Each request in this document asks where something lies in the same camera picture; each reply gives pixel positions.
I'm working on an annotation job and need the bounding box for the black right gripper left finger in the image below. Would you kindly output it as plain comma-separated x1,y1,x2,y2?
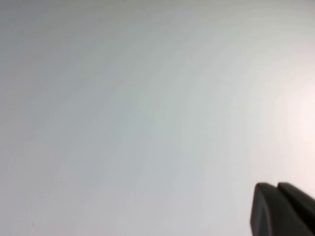
250,182,300,236

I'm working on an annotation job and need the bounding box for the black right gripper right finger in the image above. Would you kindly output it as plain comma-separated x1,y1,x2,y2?
278,181,315,236

